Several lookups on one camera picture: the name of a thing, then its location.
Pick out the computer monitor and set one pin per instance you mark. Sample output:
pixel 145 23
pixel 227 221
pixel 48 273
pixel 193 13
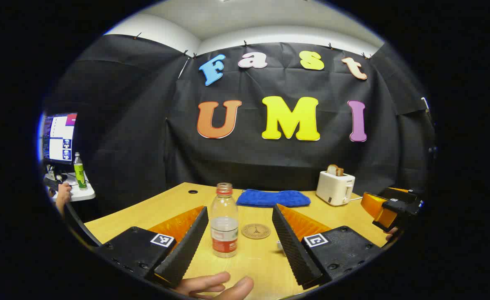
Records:
pixel 57 137

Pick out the small white side table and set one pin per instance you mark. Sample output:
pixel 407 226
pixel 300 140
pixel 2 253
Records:
pixel 80 193

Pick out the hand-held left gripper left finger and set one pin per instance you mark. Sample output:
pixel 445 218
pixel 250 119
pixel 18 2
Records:
pixel 186 246

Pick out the clear plastic water bottle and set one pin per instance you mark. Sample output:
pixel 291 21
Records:
pixel 224 225

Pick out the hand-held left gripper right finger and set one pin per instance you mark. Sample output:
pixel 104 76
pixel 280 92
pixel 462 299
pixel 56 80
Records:
pixel 292 246

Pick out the blue folded towel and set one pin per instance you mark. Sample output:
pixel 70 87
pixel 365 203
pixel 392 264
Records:
pixel 272 198

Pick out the green label bottle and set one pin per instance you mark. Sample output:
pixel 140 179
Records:
pixel 79 173

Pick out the white bread slice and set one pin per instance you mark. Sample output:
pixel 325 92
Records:
pixel 332 169

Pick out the brown toast slice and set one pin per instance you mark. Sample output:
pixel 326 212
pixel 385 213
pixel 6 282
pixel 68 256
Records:
pixel 340 171

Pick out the white toaster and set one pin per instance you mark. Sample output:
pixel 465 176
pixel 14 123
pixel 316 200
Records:
pixel 332 187

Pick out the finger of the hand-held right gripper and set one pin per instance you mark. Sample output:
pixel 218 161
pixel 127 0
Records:
pixel 401 207
pixel 401 193

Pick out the round brown coaster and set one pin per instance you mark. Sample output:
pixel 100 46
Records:
pixel 256 231

